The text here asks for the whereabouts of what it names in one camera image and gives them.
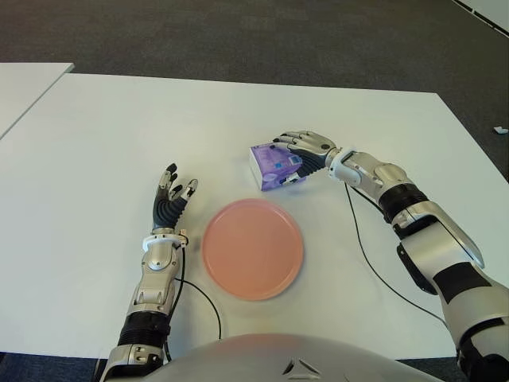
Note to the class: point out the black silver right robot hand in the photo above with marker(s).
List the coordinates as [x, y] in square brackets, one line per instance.
[316, 145]

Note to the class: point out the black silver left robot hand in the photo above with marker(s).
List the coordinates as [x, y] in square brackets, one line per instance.
[167, 211]

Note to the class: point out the purple tissue paper pack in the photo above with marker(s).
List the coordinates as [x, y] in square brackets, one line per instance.
[270, 163]

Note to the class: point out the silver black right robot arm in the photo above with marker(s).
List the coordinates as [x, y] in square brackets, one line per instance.
[437, 246]

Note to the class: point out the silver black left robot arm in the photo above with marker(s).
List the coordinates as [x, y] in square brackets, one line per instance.
[157, 266]

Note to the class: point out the pink round plate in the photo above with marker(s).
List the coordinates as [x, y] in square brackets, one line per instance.
[252, 250]

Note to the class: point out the silver robot torso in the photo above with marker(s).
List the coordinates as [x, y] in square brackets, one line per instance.
[278, 358]

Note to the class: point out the small white scrap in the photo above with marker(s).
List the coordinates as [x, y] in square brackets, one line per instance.
[500, 129]

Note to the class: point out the white side table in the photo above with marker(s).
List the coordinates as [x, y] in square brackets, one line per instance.
[24, 87]

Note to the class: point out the white table with dark edge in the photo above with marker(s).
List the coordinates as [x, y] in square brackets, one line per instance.
[497, 8]

